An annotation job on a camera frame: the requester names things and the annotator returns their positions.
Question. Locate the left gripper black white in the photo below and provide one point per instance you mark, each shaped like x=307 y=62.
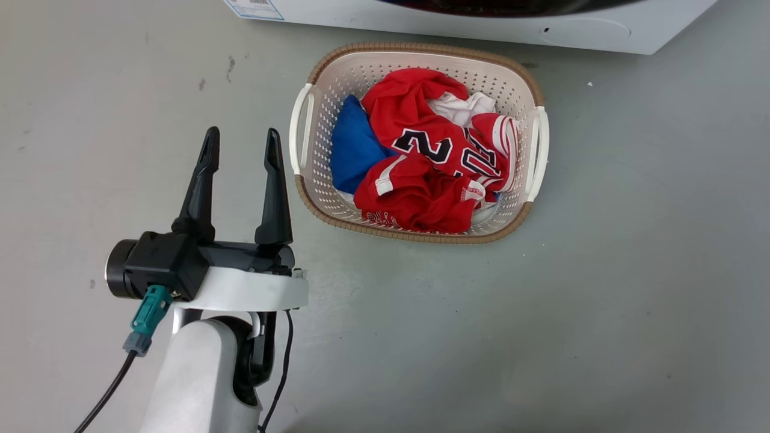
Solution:
x=252 y=288

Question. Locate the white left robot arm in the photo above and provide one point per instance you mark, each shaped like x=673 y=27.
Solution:
x=198 y=373

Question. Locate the white washing machine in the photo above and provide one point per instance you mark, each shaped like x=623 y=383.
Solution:
x=337 y=12

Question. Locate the dark glass washing machine door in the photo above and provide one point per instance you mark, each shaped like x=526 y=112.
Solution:
x=511 y=7

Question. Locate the beige perforated laundry basket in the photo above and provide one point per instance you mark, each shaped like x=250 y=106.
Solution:
x=325 y=204

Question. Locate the blue garment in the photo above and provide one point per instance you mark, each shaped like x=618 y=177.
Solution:
x=355 y=150

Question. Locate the red sports jersey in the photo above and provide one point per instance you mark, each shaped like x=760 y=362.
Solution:
x=415 y=192

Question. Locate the blue white label sticker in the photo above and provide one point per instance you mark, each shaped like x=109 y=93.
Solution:
x=255 y=7

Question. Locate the white garment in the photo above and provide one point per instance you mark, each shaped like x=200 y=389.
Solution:
x=460 y=108

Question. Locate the white filter cover flap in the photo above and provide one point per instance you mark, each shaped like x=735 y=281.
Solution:
x=586 y=33

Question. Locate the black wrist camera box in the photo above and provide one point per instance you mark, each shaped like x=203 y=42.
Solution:
x=156 y=264

